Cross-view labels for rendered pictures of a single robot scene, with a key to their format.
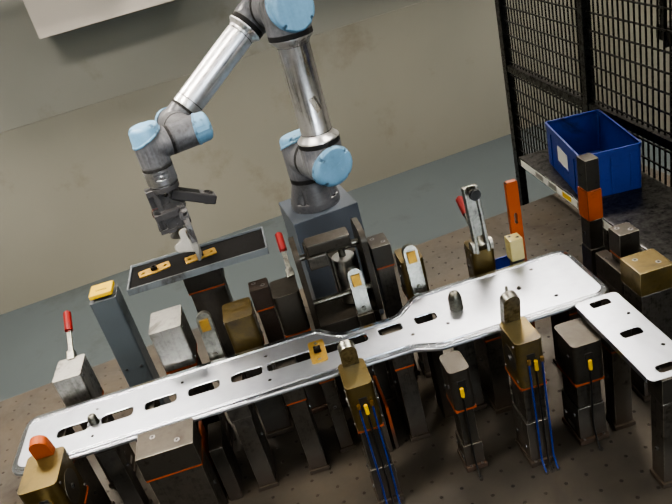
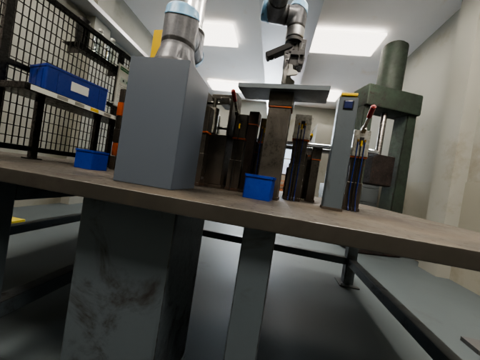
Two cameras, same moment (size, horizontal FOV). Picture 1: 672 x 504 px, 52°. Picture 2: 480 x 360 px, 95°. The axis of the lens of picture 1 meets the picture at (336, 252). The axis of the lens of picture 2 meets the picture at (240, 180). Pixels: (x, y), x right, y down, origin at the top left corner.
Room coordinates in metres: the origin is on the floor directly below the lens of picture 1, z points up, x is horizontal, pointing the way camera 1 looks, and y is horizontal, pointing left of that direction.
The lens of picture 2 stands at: (2.57, 0.55, 0.77)
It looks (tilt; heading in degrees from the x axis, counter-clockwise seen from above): 1 degrees down; 199
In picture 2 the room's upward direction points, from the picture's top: 9 degrees clockwise
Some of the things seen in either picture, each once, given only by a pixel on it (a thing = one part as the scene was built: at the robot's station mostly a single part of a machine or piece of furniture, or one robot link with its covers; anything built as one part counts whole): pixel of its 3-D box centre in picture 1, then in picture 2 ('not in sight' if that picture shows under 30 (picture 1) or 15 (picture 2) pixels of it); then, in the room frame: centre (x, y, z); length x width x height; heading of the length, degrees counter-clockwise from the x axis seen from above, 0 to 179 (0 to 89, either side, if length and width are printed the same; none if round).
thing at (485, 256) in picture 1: (485, 299); not in sight; (1.52, -0.35, 0.87); 0.10 x 0.07 x 0.35; 4
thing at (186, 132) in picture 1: (186, 131); (275, 10); (1.69, 0.28, 1.48); 0.11 x 0.11 x 0.08; 22
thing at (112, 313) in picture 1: (134, 360); (338, 155); (1.61, 0.61, 0.92); 0.08 x 0.08 x 0.44; 4
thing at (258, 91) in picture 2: (198, 259); (283, 93); (1.63, 0.35, 1.16); 0.37 x 0.14 x 0.02; 94
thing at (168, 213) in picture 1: (169, 206); (293, 54); (1.63, 0.37, 1.32); 0.09 x 0.08 x 0.12; 103
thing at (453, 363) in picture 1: (465, 417); not in sight; (1.15, -0.18, 0.84); 0.10 x 0.05 x 0.29; 4
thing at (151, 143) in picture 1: (150, 146); (296, 17); (1.64, 0.36, 1.48); 0.09 x 0.08 x 0.11; 112
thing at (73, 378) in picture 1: (98, 419); (355, 171); (1.45, 0.70, 0.88); 0.12 x 0.07 x 0.36; 4
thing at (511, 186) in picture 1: (521, 267); not in sight; (1.50, -0.45, 0.95); 0.03 x 0.01 x 0.50; 94
